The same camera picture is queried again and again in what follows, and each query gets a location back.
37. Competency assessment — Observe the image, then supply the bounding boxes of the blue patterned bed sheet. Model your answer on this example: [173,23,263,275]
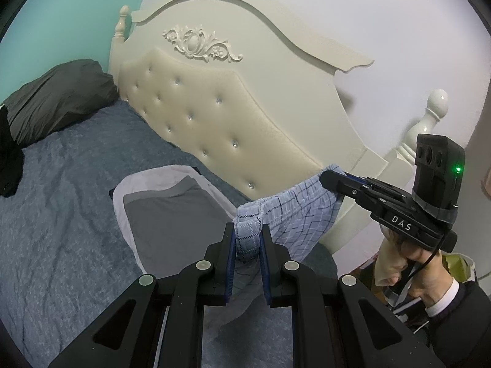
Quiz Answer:
[0,102,338,368]

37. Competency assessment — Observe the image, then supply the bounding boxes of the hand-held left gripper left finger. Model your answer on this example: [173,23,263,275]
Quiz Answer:
[48,221,235,368]

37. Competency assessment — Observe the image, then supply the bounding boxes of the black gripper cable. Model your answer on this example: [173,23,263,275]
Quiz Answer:
[391,234,447,307]

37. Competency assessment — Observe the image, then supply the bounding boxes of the blue plaid boxer shorts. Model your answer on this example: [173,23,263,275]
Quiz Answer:
[234,164,344,265]

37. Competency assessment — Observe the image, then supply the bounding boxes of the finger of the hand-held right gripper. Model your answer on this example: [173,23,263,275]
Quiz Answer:
[345,174,411,200]
[319,169,378,209]

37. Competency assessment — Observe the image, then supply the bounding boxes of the cream tufted headboard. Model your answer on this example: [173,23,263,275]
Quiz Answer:
[108,0,450,265]

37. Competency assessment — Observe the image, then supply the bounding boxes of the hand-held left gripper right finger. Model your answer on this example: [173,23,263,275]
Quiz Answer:
[259,225,446,368]

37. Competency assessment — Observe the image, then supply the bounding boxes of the dark grey long pillow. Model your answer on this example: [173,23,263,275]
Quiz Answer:
[0,59,119,148]

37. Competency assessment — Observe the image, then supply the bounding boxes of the person's right forearm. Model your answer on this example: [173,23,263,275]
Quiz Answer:
[424,278,491,368]

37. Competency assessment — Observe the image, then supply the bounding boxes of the person's right hand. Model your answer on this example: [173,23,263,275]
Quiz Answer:
[395,234,457,307]

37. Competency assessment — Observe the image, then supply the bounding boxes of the black garment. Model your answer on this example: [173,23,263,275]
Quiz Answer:
[0,103,24,198]

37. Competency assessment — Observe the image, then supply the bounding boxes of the yellow green bag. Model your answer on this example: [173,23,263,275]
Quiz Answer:
[443,253,478,284]

